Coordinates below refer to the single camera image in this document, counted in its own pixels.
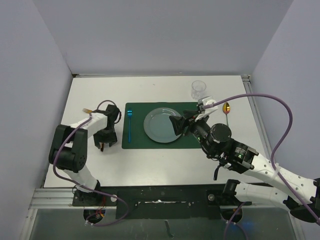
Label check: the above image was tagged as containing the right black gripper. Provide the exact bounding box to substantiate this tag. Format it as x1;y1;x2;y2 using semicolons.
170;109;217;157

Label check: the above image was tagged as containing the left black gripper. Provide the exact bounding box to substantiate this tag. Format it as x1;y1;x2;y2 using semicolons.
95;128;117;150

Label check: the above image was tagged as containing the copper knife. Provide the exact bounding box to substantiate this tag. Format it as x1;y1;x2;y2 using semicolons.
100;142;105;152

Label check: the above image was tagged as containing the teal round plate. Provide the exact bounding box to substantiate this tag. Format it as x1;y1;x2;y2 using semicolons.
143;107;181;144

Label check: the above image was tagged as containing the dark green placemat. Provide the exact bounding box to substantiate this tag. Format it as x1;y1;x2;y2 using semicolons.
121;101;200;150

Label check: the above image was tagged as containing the blue plastic spoon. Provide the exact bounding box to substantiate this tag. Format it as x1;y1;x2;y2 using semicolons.
127;108;133;143

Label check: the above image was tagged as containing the gold fork green handle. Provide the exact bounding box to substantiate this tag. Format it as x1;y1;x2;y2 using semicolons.
82;108;93;115

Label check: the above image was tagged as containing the clear plastic cup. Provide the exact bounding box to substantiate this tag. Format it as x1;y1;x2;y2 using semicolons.
191;80;207;100

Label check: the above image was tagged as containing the gold iridescent spoon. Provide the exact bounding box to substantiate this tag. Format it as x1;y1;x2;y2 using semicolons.
222;102;231;126

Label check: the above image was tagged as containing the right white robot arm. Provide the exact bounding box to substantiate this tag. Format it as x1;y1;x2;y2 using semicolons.
169;111;320;224

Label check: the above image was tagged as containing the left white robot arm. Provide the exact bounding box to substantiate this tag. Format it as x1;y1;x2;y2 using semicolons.
48;100;122;206

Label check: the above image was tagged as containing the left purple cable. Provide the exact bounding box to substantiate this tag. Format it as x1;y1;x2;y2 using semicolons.
52;99;130;228

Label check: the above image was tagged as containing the purple cable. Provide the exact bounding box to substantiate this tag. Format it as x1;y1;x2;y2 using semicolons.
52;99;130;228
199;93;320;240

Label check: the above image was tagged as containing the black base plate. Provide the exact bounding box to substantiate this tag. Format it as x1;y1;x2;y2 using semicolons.
72;184;241;220

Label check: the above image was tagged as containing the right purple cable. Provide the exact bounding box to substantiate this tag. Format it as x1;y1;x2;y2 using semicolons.
199;93;320;240

